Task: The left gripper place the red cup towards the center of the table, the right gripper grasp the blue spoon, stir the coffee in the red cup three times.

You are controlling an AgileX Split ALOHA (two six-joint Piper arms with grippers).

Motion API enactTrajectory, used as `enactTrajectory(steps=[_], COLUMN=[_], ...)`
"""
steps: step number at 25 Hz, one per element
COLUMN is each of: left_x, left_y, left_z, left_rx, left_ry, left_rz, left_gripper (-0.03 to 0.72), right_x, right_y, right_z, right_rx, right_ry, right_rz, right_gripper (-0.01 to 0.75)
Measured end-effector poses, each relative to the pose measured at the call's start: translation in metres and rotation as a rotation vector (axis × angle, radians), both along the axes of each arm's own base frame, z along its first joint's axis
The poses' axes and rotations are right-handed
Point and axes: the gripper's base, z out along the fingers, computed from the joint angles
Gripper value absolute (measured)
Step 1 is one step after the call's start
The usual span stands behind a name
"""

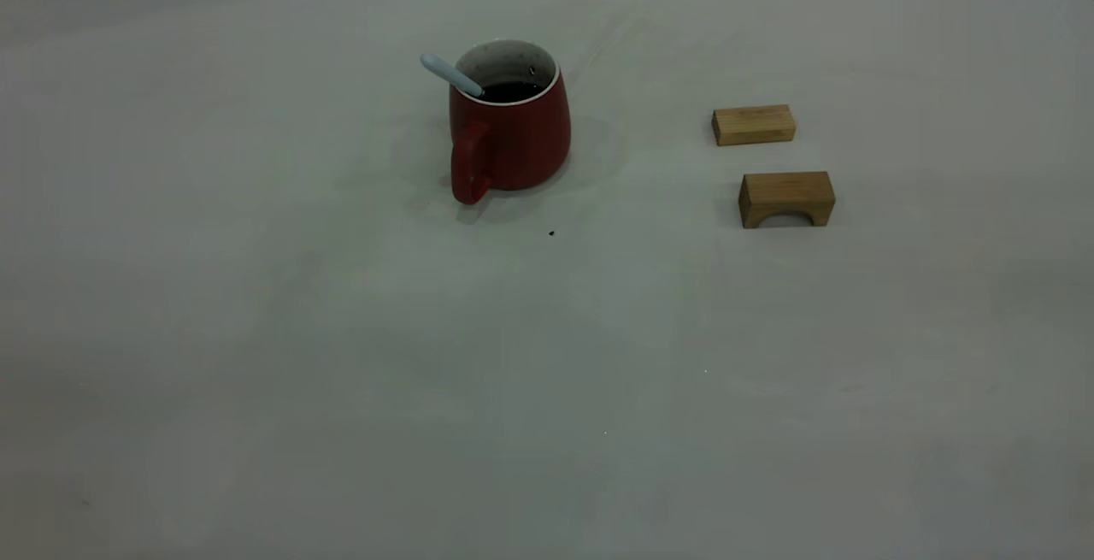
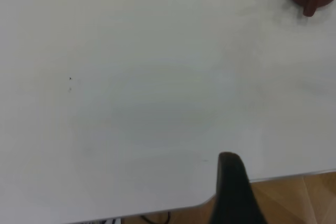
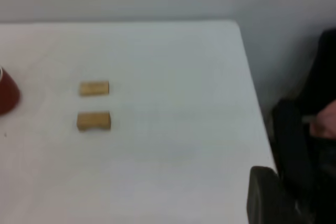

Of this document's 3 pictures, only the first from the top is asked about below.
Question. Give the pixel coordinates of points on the red ceramic coffee cup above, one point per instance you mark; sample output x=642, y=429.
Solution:
x=521, y=141

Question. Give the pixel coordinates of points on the flat rectangular wooden block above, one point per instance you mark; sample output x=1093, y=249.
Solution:
x=752, y=124

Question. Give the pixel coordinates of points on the arched wooden block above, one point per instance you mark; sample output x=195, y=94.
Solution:
x=786, y=192

